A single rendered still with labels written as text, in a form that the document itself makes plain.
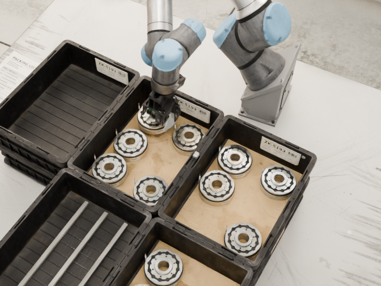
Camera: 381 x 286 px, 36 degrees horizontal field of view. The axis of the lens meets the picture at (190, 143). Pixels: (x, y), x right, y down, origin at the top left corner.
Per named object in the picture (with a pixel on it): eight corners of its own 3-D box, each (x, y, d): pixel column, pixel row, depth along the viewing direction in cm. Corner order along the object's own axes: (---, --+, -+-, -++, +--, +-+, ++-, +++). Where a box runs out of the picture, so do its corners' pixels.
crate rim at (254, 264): (226, 117, 177) (227, 112, 175) (317, 160, 168) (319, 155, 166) (155, 218, 157) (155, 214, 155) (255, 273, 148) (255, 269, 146)
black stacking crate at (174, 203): (224, 136, 184) (227, 114, 175) (310, 177, 176) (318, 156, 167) (157, 234, 164) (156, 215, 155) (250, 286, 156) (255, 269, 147)
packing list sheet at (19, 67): (9, 49, 219) (9, 48, 219) (61, 70, 214) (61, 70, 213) (-48, 110, 202) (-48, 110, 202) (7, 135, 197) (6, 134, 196)
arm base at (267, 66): (257, 66, 204) (238, 46, 200) (290, 51, 193) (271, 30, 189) (243, 96, 196) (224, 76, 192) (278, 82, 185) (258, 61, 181)
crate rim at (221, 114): (143, 78, 185) (142, 73, 183) (225, 117, 177) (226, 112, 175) (65, 169, 165) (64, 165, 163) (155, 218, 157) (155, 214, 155)
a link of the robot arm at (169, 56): (190, 43, 150) (173, 64, 146) (186, 71, 160) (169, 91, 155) (164, 30, 152) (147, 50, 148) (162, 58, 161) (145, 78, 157)
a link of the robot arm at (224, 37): (243, 45, 198) (217, 17, 193) (271, 34, 188) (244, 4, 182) (228, 70, 193) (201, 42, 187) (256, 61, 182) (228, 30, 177)
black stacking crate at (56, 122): (71, 63, 201) (66, 39, 192) (143, 97, 193) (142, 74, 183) (-7, 144, 181) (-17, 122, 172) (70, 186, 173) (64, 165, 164)
